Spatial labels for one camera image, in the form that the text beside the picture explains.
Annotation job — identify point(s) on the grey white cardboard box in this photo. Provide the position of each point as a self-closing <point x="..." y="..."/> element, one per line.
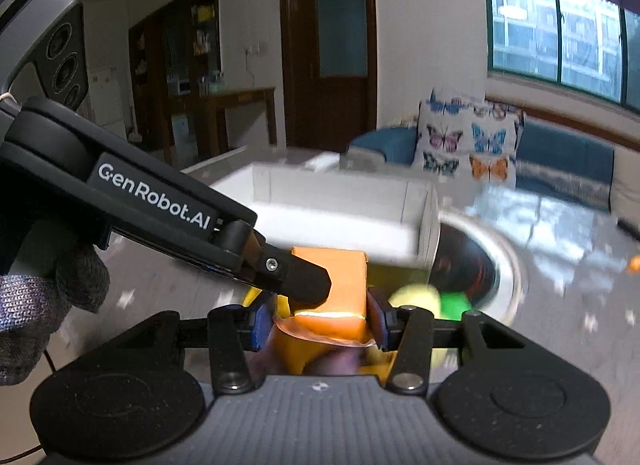
<point x="306" y="198"/>

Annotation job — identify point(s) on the grey knit gloved hand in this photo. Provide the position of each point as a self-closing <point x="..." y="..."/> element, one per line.
<point x="33" y="308"/>

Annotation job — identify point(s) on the green framed window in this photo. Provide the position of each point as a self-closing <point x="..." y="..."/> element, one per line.
<point x="588" y="45"/>

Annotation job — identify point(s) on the white refrigerator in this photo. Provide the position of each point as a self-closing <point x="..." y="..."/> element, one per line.
<point x="106" y="101"/>

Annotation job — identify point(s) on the round black induction plate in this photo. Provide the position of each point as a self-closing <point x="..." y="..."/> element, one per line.
<point x="479" y="261"/>

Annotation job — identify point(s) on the yellow plush chick toy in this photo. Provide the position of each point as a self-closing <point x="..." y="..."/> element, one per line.
<point x="423" y="296"/>

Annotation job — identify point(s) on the blue sofa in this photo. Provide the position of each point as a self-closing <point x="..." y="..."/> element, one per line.
<point x="551" y="160"/>

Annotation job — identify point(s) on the dark wooden shelf cabinet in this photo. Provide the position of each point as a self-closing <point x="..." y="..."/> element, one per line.
<point x="174" y="54"/>

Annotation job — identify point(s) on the butterfly print pillow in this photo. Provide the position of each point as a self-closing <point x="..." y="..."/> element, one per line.
<point x="458" y="136"/>

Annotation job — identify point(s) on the dark wooden door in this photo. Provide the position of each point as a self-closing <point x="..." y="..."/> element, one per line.
<point x="330" y="71"/>

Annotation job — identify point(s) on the dark wooden side table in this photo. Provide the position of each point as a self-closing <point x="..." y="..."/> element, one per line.
<point x="210" y="116"/>

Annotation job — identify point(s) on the green plastic toy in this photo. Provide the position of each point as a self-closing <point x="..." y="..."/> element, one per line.
<point x="453" y="305"/>

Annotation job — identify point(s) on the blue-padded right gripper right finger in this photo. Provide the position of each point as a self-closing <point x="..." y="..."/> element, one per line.
<point x="408" y="332"/>

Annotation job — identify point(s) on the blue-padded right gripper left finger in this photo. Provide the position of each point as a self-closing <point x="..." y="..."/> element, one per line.
<point x="232" y="331"/>

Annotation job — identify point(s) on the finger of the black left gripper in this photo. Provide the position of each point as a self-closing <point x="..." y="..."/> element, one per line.
<point x="273" y="269"/>

